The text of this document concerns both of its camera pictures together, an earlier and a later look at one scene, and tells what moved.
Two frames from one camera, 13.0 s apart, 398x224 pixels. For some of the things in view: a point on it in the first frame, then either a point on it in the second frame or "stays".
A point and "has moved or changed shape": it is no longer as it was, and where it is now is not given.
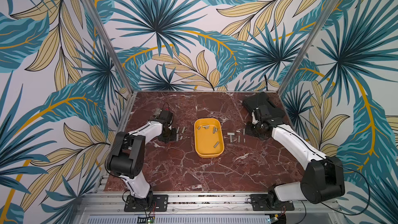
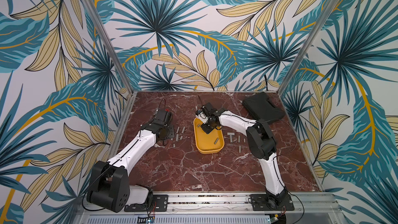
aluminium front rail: [212, 208] stays
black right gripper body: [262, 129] -> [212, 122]
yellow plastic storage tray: [209, 137] has moved or changed shape
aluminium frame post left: [104, 32] stays
